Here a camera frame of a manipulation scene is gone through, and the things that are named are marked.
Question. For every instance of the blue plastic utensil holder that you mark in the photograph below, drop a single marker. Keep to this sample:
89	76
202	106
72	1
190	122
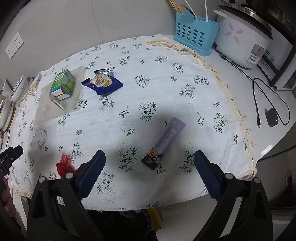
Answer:
196	33

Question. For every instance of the white floral tablecloth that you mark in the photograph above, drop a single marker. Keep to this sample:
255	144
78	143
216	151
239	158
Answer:
161	80

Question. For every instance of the white bowl with plate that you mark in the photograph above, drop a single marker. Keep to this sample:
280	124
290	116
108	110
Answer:
7	114

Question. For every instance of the green small carton box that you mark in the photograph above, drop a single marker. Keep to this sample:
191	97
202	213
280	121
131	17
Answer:
63	85

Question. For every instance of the white chopstick left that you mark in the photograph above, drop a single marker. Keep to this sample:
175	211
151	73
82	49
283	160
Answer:
189	8

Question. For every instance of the person's left hand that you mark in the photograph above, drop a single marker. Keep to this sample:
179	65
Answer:
7	199

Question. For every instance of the white toaster oven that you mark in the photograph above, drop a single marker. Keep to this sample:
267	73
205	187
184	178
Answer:
278	61

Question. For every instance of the white chopstick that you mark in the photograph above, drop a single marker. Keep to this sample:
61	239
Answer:
206	10
189	8

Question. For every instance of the blue snack wrapper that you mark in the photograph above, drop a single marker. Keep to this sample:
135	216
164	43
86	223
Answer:
103	83

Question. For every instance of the purple sachet packet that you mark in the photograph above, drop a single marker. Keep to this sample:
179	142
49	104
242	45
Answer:
155	154

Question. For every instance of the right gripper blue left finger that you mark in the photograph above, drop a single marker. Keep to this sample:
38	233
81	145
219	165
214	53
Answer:
88	173

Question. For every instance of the white wall socket left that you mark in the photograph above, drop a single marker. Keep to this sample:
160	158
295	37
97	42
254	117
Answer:
14	45

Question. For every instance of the black small charger puck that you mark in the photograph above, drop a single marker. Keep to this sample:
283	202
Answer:
271	117

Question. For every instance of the blue white patterned bowl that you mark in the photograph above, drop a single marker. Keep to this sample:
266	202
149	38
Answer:
19	89

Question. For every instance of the crumpled white tissue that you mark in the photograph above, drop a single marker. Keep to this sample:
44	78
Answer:
39	139

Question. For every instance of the white floral rice cooker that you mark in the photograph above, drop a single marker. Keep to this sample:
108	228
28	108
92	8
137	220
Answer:
243	36

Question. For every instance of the wooden chopsticks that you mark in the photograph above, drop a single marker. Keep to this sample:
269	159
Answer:
176	7

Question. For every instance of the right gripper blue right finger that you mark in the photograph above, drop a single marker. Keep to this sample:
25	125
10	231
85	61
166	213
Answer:
209	173

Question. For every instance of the white chopstick right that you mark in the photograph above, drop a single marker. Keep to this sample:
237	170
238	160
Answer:
206	10

